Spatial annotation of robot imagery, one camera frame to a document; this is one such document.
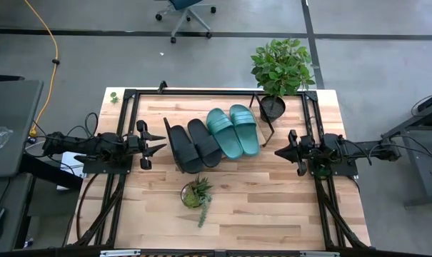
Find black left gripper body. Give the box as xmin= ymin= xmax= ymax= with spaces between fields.
xmin=125 ymin=120 xmax=153 ymax=171

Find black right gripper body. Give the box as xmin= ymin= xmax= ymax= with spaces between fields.
xmin=288 ymin=128 xmax=323 ymax=177

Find black rubber slide sandal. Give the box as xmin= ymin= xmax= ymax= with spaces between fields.
xmin=164 ymin=117 xmax=204 ymax=175
xmin=186 ymin=118 xmax=223 ymax=168

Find teal rubber slide sandal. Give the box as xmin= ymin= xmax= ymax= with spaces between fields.
xmin=206 ymin=108 xmax=243 ymax=161
xmin=229 ymin=104 xmax=261 ymax=157

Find artificial succulents in black pot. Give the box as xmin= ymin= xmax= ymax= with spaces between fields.
xmin=180 ymin=173 xmax=214 ymax=229

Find white paper sheet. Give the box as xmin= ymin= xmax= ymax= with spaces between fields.
xmin=56 ymin=151 xmax=85 ymax=191

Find small tree in black pot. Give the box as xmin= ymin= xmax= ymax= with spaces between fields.
xmin=250 ymin=38 xmax=316 ymax=124

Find dark grey desk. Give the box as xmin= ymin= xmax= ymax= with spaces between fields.
xmin=0 ymin=79 xmax=45 ymax=254
xmin=381 ymin=89 xmax=432 ymax=211

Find office chair with castors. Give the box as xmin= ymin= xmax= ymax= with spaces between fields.
xmin=154 ymin=0 xmax=217 ymax=45

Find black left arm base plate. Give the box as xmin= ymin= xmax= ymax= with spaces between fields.
xmin=74 ymin=153 xmax=134 ymax=176

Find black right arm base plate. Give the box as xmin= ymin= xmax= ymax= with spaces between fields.
xmin=309 ymin=156 xmax=360 ymax=178

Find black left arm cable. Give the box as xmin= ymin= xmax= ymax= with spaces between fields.
xmin=22 ymin=112 xmax=99 ymax=168

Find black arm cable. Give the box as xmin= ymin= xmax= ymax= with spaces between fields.
xmin=340 ymin=134 xmax=432 ymax=168
xmin=22 ymin=112 xmax=99 ymax=168

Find black aluminium table frame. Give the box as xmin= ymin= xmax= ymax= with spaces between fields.
xmin=66 ymin=87 xmax=371 ymax=251

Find yellow cable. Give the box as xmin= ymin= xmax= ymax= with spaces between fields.
xmin=22 ymin=0 xmax=61 ymax=138

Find silver metal bracket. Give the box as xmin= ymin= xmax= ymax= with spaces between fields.
xmin=99 ymin=248 xmax=142 ymax=257

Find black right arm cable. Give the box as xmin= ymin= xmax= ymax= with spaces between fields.
xmin=340 ymin=134 xmax=432 ymax=168

